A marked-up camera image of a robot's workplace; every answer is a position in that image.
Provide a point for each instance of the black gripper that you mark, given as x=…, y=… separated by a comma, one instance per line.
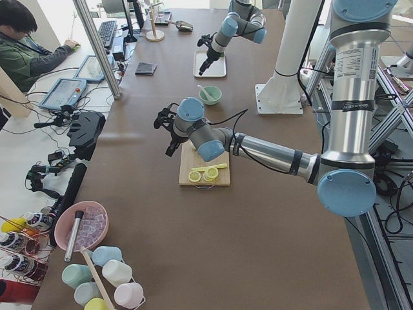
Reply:
x=175, y=139
x=210, y=57

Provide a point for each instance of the white ceramic spoon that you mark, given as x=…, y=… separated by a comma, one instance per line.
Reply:
x=204, y=91

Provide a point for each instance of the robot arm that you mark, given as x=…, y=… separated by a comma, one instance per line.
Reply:
x=244, y=19
x=344, y=171

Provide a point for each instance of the mint green bowl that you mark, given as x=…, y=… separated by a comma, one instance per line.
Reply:
x=214, y=92

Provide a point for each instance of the pink bowl with ice cubes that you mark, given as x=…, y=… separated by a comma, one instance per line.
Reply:
x=93, y=226

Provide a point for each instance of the cream rabbit tray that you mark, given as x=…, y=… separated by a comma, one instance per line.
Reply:
x=217, y=69

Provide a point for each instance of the wooden cutting board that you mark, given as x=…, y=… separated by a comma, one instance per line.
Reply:
x=190, y=159

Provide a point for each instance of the single lemon slice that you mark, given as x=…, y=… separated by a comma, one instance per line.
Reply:
x=194, y=176

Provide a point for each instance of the metal scoop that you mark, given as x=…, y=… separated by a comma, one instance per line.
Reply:
x=181, y=25

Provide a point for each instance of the stacked lemon slice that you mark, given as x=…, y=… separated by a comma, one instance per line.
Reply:
x=210, y=175

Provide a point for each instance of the wooden mug tree stand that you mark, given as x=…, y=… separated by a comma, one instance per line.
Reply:
x=154, y=35

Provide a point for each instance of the grey folded cloth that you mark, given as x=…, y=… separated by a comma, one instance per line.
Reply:
x=145, y=69

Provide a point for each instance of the black monitor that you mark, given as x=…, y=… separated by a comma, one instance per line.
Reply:
x=133, y=34

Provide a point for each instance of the black keyboard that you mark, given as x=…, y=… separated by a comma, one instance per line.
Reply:
x=106, y=33

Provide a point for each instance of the blue teach pendant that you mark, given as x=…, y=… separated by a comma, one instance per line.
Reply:
x=64, y=92
x=90, y=70

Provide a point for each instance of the metal muddler with black tip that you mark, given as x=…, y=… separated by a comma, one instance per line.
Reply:
x=72, y=240

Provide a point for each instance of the light blue plastic cup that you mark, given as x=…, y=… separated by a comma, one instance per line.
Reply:
x=103, y=254

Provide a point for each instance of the white plastic cup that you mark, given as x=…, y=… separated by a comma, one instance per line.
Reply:
x=117, y=272

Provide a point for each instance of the pink plastic cup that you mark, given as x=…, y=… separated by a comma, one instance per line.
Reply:
x=129, y=295

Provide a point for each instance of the mint green plastic cup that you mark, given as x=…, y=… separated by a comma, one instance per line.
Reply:
x=76, y=274

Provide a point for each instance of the person in green jacket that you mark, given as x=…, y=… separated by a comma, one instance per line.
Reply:
x=22, y=59

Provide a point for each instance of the pale teal plastic cup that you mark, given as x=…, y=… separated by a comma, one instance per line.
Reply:
x=85, y=292

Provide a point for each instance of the yellow plastic cup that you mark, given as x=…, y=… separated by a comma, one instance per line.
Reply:
x=96, y=304

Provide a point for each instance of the metal cutting board handle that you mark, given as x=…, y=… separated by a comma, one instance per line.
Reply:
x=204, y=187

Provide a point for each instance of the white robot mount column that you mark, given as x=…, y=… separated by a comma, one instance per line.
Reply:
x=281, y=93

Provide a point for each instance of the aluminium frame post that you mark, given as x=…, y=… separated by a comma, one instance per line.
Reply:
x=97, y=46

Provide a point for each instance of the wooden cup rack handle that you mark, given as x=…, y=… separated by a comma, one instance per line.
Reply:
x=97, y=279

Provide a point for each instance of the white wire cup rack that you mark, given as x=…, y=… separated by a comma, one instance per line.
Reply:
x=128, y=293

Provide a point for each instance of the copper wire bottle rack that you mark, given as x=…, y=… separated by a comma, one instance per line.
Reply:
x=24, y=255

